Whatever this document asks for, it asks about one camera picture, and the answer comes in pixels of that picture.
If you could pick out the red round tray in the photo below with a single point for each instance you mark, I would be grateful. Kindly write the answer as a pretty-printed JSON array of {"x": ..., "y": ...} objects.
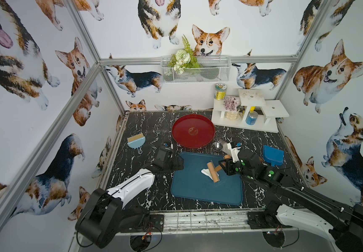
[{"x": 193, "y": 131}]

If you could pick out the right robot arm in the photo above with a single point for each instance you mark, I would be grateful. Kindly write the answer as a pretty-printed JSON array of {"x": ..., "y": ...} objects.
[{"x": 337, "y": 222}]

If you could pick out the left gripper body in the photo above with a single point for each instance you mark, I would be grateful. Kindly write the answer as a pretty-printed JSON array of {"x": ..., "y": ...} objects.
[{"x": 170, "y": 160}]

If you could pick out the yellow sunflower seed can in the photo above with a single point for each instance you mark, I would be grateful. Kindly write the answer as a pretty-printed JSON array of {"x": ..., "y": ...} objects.
[{"x": 220, "y": 91}]

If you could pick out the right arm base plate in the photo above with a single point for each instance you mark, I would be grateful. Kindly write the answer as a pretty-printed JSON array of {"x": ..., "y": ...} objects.
[{"x": 262, "y": 220}]

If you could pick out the white dough piece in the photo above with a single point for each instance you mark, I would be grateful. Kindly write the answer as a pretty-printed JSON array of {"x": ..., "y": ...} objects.
[{"x": 207, "y": 173}]

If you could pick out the artificial green white flowers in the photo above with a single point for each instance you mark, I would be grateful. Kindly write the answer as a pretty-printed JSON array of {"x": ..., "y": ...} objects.
[{"x": 184, "y": 59}]

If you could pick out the blue can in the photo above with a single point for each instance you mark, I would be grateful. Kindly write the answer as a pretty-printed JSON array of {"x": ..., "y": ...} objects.
[{"x": 251, "y": 118}]

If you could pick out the pink flower decoration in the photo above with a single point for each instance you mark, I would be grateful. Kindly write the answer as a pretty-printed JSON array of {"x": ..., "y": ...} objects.
[{"x": 232, "y": 103}]

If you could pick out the metal dough scraper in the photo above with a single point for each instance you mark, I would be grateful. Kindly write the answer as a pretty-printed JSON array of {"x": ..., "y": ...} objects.
[{"x": 226, "y": 146}]

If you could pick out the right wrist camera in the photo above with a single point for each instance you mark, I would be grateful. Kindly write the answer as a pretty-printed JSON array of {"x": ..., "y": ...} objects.
[{"x": 234, "y": 149}]

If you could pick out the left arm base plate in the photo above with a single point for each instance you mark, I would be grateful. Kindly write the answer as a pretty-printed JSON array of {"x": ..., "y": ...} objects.
[{"x": 153, "y": 222}]

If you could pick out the light blue hand brush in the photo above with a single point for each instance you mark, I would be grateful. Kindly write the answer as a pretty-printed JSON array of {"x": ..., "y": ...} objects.
[{"x": 136, "y": 142}]

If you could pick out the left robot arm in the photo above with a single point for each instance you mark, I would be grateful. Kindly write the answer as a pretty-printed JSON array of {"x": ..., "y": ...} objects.
[{"x": 104, "y": 215}]

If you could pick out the round metal cutter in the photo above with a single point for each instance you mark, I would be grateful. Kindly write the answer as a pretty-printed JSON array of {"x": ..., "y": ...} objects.
[{"x": 217, "y": 146}]

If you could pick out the white wire wall basket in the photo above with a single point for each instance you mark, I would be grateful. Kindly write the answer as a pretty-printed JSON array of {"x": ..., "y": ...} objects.
[{"x": 211, "y": 69}]

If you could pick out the white tiered shelf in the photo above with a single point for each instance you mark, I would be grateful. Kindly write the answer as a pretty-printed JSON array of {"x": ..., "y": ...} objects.
[{"x": 249, "y": 110}]

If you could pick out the wooden double roller pin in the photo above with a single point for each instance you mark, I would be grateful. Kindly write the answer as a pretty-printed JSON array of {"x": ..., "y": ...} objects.
[{"x": 215, "y": 169}]

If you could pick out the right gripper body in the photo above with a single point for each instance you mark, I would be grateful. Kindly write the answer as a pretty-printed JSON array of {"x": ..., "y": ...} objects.
[{"x": 230, "y": 167}]

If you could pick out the teal plastic tray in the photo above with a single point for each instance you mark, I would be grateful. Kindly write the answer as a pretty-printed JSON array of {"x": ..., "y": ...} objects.
[{"x": 192, "y": 184}]

